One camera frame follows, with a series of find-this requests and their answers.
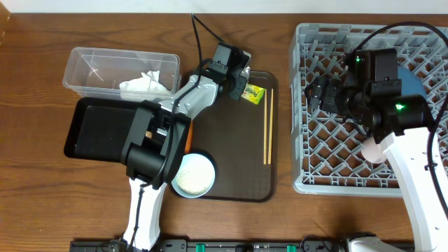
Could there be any light blue rice bowl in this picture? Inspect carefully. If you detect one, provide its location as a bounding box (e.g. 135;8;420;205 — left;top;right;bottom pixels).
171;153;216;198

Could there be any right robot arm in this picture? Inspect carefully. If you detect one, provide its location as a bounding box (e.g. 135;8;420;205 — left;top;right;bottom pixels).
304;48;447;251

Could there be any clear plastic bin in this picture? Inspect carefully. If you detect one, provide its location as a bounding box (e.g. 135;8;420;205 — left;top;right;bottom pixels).
62;47;181;102

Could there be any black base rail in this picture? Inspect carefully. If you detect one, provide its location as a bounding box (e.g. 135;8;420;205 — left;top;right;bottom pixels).
69;235;348;252

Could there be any yellow green snack wrapper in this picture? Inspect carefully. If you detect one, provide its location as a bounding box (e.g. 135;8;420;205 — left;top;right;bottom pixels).
241;83;265;105

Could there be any aluminium foil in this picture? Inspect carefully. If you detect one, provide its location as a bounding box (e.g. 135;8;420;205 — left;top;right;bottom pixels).
243;66;251;80

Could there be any grey dishwasher rack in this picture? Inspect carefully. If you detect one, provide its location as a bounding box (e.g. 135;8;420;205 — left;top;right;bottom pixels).
289;23;447;197

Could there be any pink cup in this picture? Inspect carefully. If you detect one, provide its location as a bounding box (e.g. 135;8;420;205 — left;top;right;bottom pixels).
361;137;387;164

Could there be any white tissue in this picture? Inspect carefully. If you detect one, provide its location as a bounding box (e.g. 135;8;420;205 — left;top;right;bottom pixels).
119;71;169;94

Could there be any dark brown serving tray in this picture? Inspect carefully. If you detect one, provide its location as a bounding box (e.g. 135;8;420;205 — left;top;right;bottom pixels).
190;71;278;202

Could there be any orange carrot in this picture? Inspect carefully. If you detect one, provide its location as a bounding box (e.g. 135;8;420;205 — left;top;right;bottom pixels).
185;122;193;154

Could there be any black tray bin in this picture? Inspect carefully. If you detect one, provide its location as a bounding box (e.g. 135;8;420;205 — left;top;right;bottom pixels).
64;97;167;165

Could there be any blue plate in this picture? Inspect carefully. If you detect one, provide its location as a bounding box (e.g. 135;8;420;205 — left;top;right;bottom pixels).
398;66;426;98

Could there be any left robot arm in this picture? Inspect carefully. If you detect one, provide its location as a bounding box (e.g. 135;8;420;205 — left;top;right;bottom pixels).
118;42;251;251

